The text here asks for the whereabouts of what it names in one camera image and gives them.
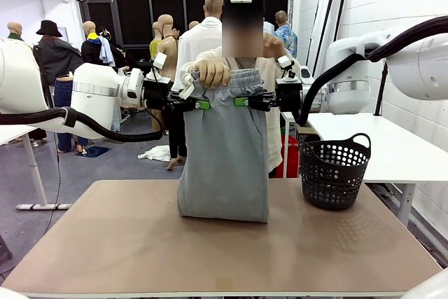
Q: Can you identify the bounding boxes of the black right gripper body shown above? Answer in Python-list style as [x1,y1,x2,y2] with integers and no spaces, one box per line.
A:
[275,78,304,111]

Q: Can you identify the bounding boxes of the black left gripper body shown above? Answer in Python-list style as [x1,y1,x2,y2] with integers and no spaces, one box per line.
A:
[143,80,176,111]

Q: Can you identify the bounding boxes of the grey training pants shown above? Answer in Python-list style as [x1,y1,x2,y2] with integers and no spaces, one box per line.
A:
[176,69,270,223]

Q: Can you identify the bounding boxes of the black perforated plastic basket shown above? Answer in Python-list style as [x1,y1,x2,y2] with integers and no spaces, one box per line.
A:
[299,133,372,211]

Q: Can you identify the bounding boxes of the person's right forearm cream sleeve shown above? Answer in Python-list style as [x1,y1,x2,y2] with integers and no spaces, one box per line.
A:
[181,50,225,69]

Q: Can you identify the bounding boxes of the person's right hand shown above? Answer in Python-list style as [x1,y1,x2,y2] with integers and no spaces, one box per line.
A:
[191,59,231,89]

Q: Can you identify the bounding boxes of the person's left hand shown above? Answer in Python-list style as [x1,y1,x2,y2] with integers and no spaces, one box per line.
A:
[262,34,286,59]

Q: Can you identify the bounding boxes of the person body cream cardigan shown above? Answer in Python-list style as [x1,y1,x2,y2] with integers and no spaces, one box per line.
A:
[173,15,302,178]

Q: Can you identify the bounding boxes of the bare tan mannequin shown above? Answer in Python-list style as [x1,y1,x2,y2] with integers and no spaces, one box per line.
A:
[155,14,190,171]

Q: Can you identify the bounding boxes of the mannequin with yellow-green top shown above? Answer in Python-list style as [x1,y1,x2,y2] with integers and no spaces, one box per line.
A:
[149,21,162,62]

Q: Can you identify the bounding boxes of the mannequin with blue floral shirt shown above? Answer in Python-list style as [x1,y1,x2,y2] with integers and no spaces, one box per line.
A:
[272,10,298,59]

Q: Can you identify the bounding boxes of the red bag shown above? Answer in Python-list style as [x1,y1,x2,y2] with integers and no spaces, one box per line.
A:
[276,134,301,178]

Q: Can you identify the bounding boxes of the mannequin with white shirt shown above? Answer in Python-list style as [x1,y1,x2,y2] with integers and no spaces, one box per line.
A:
[173,0,225,79]

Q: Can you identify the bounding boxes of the black framed white panel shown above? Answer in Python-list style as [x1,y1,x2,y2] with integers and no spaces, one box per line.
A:
[304,0,339,76]
[313,0,350,69]

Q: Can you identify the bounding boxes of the black shutter door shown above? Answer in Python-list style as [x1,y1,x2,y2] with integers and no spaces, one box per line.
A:
[78,0,294,69]

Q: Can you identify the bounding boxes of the mannequin with yellow collar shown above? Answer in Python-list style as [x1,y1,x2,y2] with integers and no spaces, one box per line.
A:
[80,20,116,67]

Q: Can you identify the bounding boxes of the dark blue floor plate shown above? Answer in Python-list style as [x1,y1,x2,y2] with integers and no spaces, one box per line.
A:
[82,145,113,158]

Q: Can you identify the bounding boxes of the black tripod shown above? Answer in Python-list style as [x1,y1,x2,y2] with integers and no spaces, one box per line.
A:
[374,60,389,116]

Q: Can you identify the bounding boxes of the figure with black bucket hat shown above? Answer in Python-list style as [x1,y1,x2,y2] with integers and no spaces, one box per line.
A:
[33,20,90,155]

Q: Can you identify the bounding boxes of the white table with T-foot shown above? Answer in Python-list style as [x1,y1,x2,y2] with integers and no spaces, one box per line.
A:
[0,123,73,211]

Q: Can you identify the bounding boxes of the mannequin with cream jacket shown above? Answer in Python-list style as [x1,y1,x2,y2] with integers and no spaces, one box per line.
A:
[6,21,25,43]

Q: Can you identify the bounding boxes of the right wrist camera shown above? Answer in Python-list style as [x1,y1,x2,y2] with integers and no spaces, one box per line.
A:
[277,55,298,81]

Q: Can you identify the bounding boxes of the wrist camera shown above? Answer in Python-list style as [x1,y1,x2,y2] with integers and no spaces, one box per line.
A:
[145,52,168,82]
[277,55,298,81]

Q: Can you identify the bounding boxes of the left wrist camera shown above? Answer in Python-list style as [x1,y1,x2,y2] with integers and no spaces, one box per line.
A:
[145,52,168,82]

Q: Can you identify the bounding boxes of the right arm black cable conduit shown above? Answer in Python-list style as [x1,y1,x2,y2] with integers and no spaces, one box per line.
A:
[297,15,448,127]

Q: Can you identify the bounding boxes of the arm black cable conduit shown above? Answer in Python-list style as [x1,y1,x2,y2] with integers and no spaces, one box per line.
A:
[0,106,165,143]
[297,15,448,127]

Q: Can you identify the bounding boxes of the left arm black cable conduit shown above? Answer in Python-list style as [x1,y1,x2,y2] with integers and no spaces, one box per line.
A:
[0,106,165,143]

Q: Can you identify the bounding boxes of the thin black floor cable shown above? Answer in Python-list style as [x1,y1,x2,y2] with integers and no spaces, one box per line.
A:
[43,153,62,233]

